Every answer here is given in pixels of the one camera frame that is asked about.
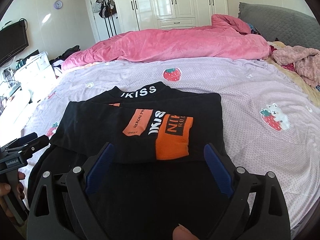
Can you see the black sweater with orange cuffs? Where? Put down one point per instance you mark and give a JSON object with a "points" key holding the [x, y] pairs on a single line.
{"points": [[100, 120]]}

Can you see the black television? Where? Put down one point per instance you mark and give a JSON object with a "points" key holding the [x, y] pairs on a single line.
{"points": [[11, 42]]}

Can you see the grey quilted headboard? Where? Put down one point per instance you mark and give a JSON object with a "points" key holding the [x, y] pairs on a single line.
{"points": [[282, 25]]}

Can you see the white wardrobe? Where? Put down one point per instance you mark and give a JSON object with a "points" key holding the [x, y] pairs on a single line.
{"points": [[180, 0]]}

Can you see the purple wall clock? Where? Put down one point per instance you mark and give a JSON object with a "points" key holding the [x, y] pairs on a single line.
{"points": [[58, 4]]}

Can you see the pink duvet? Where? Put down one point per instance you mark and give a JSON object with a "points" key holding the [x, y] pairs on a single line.
{"points": [[175, 42]]}

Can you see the white door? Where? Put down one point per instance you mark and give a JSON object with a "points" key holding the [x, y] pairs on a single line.
{"points": [[91, 27]]}

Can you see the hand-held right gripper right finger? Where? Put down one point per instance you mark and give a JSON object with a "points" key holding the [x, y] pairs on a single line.
{"points": [[218, 170]]}

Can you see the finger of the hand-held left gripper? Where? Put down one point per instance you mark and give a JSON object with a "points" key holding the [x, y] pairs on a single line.
{"points": [[35, 143]]}

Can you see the colourful printed cloth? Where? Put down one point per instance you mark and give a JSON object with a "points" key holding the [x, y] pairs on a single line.
{"points": [[253, 28]]}

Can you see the black striped bag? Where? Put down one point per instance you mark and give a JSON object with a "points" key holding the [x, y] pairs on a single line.
{"points": [[105, 11]]}

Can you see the lilac strawberry print bed sheet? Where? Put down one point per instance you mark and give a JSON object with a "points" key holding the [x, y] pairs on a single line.
{"points": [[250, 92]]}

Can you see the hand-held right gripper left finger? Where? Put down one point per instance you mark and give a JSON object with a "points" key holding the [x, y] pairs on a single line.
{"points": [[100, 170]]}

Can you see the brown bag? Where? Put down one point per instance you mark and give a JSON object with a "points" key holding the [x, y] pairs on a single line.
{"points": [[113, 8]]}

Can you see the grey bag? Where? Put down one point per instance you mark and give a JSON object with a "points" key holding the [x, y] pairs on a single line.
{"points": [[95, 7]]}

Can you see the person's left hand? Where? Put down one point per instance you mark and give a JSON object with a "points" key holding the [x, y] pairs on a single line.
{"points": [[4, 188]]}

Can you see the white dresser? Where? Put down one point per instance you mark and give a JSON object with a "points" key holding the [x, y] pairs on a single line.
{"points": [[37, 70]]}

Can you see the pink fuzzy garment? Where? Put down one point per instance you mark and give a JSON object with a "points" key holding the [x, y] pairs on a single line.
{"points": [[300, 57]]}

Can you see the dark blue cloth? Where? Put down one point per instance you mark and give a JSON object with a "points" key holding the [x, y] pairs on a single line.
{"points": [[318, 88]]}

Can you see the dark clothes pile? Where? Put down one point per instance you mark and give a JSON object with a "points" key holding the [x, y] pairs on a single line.
{"points": [[71, 51]]}

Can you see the person's right hand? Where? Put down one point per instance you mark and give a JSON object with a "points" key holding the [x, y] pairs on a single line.
{"points": [[183, 233]]}

